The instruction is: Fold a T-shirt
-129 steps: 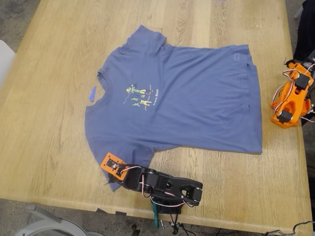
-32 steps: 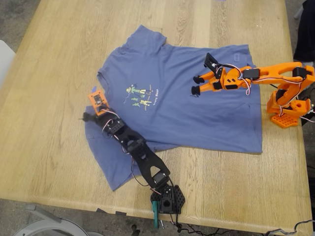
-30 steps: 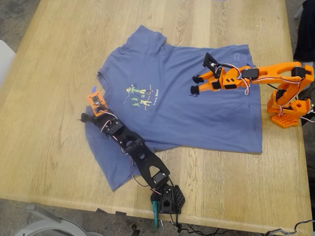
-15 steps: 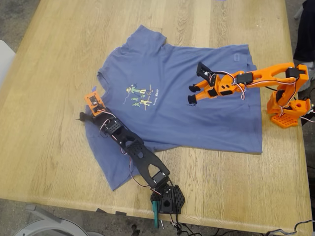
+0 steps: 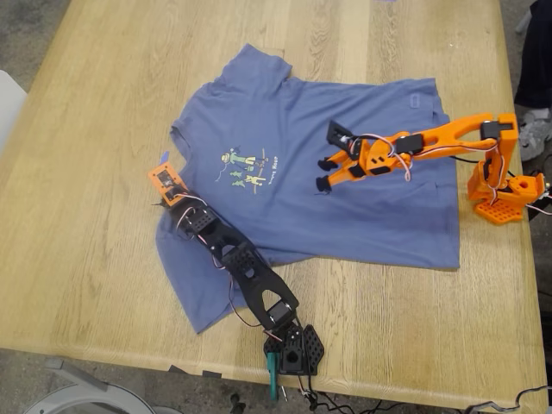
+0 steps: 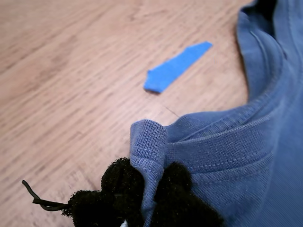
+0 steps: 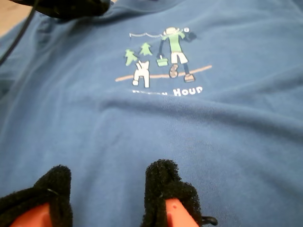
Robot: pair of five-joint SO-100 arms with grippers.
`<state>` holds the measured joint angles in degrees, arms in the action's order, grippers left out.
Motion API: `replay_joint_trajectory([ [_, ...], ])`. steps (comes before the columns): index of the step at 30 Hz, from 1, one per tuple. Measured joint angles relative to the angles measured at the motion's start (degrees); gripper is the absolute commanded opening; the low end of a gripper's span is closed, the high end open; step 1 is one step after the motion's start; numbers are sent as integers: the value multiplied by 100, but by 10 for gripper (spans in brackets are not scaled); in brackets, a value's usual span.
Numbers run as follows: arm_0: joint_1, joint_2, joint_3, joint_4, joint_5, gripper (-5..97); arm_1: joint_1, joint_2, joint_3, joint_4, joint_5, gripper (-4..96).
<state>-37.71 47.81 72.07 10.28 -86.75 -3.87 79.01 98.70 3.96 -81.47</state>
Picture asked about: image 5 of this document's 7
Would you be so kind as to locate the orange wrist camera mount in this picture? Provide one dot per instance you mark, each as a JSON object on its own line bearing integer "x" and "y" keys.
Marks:
{"x": 166, "y": 183}

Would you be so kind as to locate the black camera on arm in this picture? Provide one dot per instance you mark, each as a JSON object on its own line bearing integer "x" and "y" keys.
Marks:
{"x": 337, "y": 134}

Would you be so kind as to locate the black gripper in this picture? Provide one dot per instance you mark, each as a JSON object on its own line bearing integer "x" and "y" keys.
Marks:
{"x": 178, "y": 206}

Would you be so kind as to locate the teal table clamp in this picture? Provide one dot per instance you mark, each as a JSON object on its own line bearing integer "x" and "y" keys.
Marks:
{"x": 272, "y": 375}

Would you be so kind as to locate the person in green sweater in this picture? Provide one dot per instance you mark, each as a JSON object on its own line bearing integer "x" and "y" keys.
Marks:
{"x": 537, "y": 56}

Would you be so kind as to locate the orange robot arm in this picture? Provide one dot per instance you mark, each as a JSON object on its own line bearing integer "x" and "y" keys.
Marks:
{"x": 457, "y": 133}

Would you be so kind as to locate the white sneaker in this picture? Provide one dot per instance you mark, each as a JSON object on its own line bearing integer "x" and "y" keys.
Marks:
{"x": 535, "y": 133}

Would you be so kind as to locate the grey round chair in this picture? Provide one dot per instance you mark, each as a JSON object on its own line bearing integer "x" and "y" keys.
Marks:
{"x": 86, "y": 397}

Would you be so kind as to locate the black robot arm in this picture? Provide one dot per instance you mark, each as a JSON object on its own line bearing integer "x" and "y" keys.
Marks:
{"x": 267, "y": 289}

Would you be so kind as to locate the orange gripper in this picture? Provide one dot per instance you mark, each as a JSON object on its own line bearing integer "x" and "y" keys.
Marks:
{"x": 345, "y": 169}

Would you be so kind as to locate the blue printed T-shirt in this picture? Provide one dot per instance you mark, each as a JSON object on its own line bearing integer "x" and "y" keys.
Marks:
{"x": 302, "y": 215}

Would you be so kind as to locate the white chair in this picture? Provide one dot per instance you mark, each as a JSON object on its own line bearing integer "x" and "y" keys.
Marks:
{"x": 8, "y": 108}

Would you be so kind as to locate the small blue tape piece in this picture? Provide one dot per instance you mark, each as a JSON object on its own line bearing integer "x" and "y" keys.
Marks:
{"x": 166, "y": 157}

